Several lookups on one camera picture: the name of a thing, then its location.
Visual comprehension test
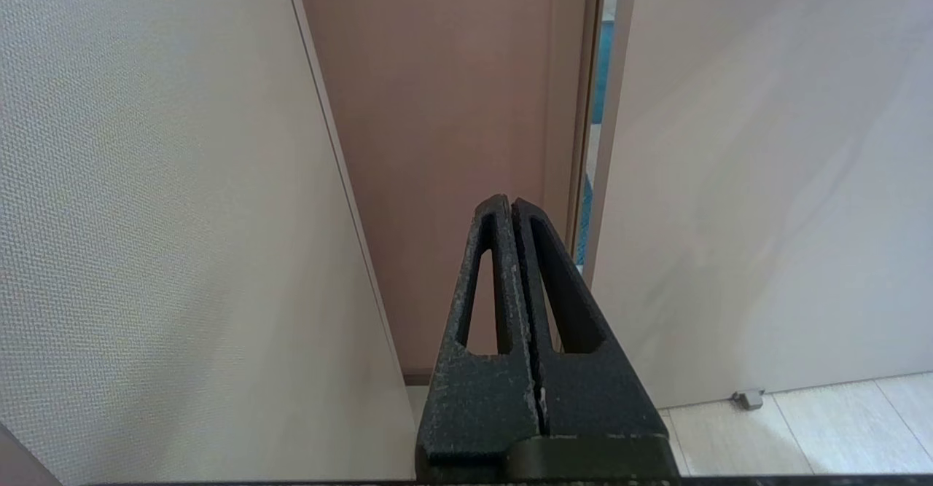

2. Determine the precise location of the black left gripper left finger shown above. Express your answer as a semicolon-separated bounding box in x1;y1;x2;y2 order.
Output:
415;195;542;481

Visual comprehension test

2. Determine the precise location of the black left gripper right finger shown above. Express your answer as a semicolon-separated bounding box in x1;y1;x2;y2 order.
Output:
512;197;671;439

